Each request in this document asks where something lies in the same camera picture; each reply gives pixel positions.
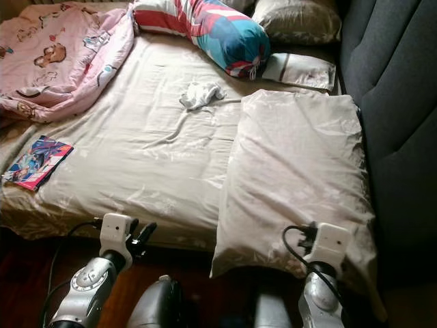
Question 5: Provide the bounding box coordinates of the silver robot leg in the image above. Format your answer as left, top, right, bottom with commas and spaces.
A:
126, 275, 182, 328
253, 294, 298, 328

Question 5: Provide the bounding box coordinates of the silver right robot leg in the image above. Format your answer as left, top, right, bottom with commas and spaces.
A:
253, 294, 298, 328

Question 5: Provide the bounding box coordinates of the silver left robot leg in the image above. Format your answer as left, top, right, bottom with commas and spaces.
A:
126, 275, 182, 328

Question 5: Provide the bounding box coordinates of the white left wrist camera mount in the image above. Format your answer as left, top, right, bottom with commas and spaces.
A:
100, 213, 134, 272

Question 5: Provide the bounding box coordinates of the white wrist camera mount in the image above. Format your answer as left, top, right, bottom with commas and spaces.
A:
307, 222, 352, 277
100, 213, 134, 272

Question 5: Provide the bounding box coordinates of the red white blue bolster pillow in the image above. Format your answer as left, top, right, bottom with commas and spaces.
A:
132, 0, 272, 79

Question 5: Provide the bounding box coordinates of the grey-brown pillow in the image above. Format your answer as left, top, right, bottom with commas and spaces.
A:
253, 0, 342, 46

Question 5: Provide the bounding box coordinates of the large beige pillow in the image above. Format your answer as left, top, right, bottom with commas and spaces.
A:
210, 89, 386, 322

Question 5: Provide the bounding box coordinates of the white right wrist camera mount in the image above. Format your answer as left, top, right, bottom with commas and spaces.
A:
307, 222, 352, 277

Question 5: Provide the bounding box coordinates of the colourful comic book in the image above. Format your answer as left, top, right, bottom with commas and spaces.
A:
3, 135, 74, 191

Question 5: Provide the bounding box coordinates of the crumpled white sock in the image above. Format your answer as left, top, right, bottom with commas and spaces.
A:
180, 81, 226, 111

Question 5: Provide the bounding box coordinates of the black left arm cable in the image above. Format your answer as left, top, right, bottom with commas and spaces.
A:
39, 219, 103, 328

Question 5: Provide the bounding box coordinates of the beige floral bed sheet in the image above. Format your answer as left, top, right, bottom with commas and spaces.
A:
0, 31, 342, 250

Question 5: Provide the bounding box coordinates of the small white patterned pillow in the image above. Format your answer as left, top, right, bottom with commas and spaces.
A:
261, 53, 337, 93

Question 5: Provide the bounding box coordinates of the dark grey upholstered headboard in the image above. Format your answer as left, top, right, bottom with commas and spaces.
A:
338, 0, 437, 288

